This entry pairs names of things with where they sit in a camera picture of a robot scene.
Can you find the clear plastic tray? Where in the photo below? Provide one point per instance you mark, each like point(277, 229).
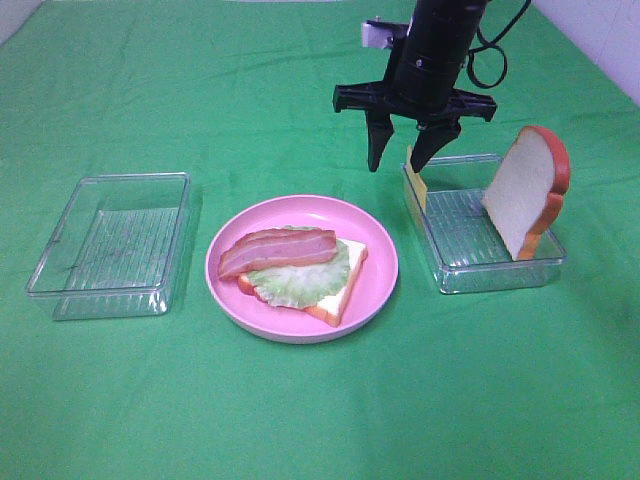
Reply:
point(463, 249)
point(116, 249)

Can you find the left clear plastic tray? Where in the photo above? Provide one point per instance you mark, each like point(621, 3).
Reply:
point(116, 249)

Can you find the bread slice in right tray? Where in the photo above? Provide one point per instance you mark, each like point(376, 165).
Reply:
point(527, 192)

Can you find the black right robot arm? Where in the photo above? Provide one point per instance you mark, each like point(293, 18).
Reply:
point(464, 15)

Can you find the right clear plastic tray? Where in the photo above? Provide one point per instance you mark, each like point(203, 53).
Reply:
point(463, 249)

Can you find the pink round plate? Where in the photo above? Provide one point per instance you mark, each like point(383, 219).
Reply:
point(372, 289)

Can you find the green lettuce leaf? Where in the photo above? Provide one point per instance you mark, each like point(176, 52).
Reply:
point(302, 286)

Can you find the bacon strip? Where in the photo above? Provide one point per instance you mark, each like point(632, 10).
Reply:
point(229, 269)
point(283, 243)

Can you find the yellow cheese slice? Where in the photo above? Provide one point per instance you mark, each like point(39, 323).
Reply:
point(417, 183)

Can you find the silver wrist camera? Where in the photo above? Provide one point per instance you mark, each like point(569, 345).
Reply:
point(379, 34)

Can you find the bread slice from tray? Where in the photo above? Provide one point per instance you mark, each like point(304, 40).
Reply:
point(330, 309)

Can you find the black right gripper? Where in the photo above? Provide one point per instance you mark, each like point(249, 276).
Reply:
point(418, 84)

